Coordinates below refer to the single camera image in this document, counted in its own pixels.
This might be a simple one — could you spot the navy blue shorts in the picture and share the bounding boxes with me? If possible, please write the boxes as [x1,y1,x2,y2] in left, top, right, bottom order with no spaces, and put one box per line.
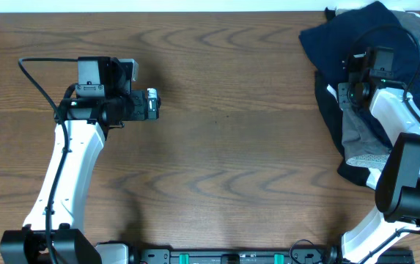
[299,1,420,109]

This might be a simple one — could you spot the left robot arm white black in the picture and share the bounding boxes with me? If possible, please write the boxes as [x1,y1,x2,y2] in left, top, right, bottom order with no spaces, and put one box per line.
[0,88,161,263]

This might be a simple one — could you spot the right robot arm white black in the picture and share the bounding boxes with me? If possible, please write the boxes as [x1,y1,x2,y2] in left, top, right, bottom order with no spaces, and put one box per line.
[334,51,420,263]

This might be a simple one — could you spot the black white garment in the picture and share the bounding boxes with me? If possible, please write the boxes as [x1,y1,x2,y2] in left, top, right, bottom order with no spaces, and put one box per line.
[314,71,375,189]

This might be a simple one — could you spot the white dotted garment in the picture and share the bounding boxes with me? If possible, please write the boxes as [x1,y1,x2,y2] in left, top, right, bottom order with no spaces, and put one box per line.
[346,154,420,177]

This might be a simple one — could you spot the black mounting rail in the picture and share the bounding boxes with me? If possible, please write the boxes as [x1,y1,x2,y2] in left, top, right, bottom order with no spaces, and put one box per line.
[136,247,415,264]

